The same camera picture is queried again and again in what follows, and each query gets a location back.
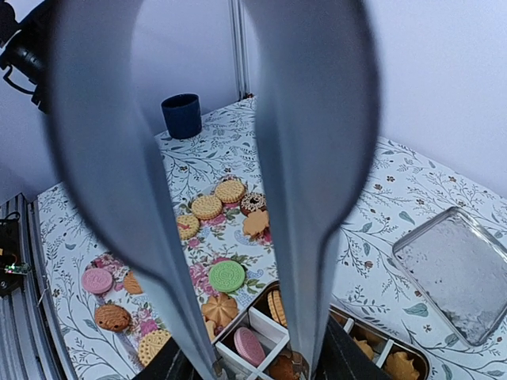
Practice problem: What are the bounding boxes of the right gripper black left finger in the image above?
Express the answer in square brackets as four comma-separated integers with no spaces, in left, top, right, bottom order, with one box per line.
[133,338,198,380]

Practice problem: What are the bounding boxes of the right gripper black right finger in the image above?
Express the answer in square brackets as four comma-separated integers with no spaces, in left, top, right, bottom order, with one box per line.
[324,317,390,380]

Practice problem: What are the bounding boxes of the metal divided cookie tin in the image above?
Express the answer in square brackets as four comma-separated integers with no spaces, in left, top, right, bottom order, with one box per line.
[214,277,430,379]

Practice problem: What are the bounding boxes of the metal serving tongs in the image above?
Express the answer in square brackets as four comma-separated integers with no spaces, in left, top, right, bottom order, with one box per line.
[47,1,384,379]

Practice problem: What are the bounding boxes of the swirl orange cookie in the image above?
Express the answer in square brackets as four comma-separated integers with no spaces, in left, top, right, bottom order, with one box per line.
[201,293,238,328]

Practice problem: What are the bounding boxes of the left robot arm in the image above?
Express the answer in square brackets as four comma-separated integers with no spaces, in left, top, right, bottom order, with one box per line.
[1,1,55,114]

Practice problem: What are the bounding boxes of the floral tablecloth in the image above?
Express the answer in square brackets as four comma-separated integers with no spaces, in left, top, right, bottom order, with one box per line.
[36,100,506,379]

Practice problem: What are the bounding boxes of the pink green round cookie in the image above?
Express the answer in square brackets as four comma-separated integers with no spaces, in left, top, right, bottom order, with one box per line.
[208,260,246,293]

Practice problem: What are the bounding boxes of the red mark round cookie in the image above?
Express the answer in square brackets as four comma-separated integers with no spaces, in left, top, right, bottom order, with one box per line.
[177,215,200,240]

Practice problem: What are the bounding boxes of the floral cookie tray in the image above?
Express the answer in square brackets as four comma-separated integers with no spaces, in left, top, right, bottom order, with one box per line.
[75,173,276,377]

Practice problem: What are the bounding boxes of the metal tin lid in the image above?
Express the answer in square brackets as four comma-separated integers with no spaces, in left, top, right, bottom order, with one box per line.
[392,207,506,347]

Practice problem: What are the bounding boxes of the chocolate donut cookie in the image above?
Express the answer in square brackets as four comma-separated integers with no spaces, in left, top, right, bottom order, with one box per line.
[239,192,267,216]

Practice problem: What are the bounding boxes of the dark blue cup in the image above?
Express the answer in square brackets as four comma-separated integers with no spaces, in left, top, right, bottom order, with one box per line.
[161,93,202,139]

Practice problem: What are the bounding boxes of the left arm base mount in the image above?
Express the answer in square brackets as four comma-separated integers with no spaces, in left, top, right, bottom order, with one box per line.
[1,211,31,298]

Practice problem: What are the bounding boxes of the left aluminium frame post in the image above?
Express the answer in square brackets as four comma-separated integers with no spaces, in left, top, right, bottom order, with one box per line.
[229,0,253,100]

